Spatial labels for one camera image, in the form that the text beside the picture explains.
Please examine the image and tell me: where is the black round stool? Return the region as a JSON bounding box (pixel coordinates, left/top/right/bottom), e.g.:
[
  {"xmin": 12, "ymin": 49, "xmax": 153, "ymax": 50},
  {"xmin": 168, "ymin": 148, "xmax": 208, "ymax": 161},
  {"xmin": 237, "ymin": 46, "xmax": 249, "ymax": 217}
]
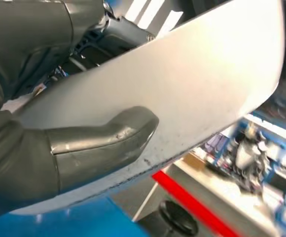
[{"xmin": 158, "ymin": 200, "xmax": 199, "ymax": 237}]

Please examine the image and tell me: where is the blue metal shelf rack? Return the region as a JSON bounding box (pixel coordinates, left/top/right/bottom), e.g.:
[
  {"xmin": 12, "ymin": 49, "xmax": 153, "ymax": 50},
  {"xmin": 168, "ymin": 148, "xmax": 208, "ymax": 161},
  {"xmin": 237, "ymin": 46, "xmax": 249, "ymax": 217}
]
[{"xmin": 0, "ymin": 196, "xmax": 149, "ymax": 237}]

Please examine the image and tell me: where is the red barrier belt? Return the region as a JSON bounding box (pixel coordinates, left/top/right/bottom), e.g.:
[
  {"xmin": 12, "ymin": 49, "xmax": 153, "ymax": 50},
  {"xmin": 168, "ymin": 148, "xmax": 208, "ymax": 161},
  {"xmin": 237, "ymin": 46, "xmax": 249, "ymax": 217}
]
[{"xmin": 152, "ymin": 170, "xmax": 242, "ymax": 237}]

